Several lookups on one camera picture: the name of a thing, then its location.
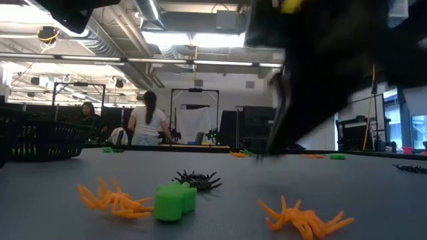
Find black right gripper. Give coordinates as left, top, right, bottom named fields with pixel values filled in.
left=266, top=0, right=412, bottom=155

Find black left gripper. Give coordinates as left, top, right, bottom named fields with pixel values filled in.
left=34, top=0, right=121, bottom=35

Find black equipment rack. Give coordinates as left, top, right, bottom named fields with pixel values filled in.
left=218, top=105, right=280, bottom=150

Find black slatted crate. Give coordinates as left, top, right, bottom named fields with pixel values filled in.
left=335, top=115, right=368, bottom=151

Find whiteboard on stand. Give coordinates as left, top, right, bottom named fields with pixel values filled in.
left=336, top=95, right=387, bottom=151

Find black tripod stand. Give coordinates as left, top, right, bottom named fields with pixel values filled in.
left=371, top=79, right=381, bottom=151

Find yellow label tag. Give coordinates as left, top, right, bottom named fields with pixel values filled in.
left=280, top=0, right=303, bottom=15

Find person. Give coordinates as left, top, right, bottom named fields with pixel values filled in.
left=127, top=90, right=174, bottom=146
left=79, top=101, right=109, bottom=141

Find black partition panels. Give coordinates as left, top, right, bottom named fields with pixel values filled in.
left=99, top=105, right=143, bottom=148
left=0, top=102, right=89, bottom=123

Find white hanging cloth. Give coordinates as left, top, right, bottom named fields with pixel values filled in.
left=173, top=105, right=218, bottom=145

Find white bag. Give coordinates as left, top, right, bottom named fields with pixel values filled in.
left=108, top=127, right=129, bottom=146

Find glass window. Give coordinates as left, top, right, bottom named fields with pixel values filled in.
left=383, top=87, right=427, bottom=150

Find black plastic mesh basket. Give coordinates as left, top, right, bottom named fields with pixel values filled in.
left=7, top=119, right=90, bottom=163
left=0, top=105, right=14, bottom=169

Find black ceiling camera yellow cable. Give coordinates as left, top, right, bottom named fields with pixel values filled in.
left=36, top=25, right=61, bottom=54

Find silver round ventilation duct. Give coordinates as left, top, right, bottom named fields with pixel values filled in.
left=135, top=0, right=167, bottom=31

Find black frame stand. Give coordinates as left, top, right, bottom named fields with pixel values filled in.
left=51, top=81, right=107, bottom=126
left=169, top=87, right=221, bottom=145

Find yellow hanging cable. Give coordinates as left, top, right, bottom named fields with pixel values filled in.
left=362, top=64, right=377, bottom=151

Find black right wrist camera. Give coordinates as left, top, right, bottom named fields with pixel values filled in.
left=245, top=0, right=284, bottom=47

